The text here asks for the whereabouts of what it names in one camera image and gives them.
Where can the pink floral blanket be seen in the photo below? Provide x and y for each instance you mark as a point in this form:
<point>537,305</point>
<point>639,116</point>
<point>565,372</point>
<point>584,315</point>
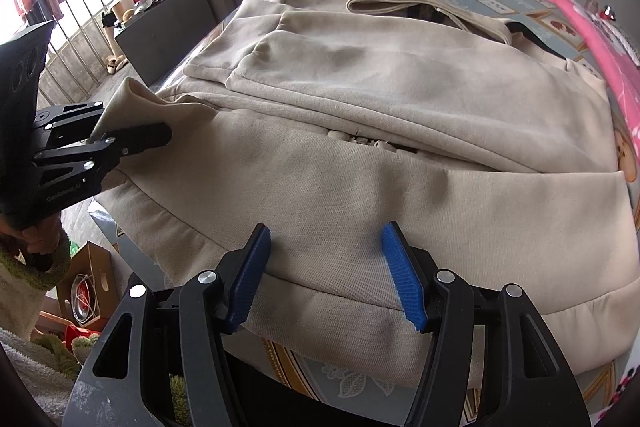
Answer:
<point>600,37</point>

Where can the open cardboard box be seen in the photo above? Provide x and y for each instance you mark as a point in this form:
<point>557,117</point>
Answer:
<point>102,267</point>

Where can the fruit print tablecloth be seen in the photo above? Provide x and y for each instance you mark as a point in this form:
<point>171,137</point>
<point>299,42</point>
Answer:
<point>350,377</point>

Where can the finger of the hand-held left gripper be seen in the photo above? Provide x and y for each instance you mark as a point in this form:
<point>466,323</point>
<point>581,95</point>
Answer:
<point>70,122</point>
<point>140,139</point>

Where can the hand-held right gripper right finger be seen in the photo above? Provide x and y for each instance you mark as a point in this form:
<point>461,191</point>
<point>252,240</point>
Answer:
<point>405,279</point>

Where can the steel bowl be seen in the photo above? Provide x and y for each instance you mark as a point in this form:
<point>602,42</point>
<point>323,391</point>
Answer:
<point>82,302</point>

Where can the metal window railing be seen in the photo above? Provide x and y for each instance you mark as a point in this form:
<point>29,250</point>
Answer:
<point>85,7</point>

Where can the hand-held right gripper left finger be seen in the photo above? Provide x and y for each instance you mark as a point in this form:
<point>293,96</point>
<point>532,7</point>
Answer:
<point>247,282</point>

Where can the red plastic item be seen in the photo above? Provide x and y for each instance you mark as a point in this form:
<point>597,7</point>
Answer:
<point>80,337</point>

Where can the green white fuzzy robe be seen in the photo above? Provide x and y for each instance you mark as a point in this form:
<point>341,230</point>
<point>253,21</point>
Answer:
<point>30,372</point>

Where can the dark grey cabinet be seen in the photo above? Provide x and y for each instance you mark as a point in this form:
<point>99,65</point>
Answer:
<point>170,37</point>

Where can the person's left hand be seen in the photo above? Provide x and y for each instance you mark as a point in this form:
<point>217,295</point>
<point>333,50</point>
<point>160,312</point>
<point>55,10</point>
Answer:
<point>35,237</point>

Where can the cream zip jacket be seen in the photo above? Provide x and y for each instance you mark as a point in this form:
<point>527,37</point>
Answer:
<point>375,107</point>

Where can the person's left forearm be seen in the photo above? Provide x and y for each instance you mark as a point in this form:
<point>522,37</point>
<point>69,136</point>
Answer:
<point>25,302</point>

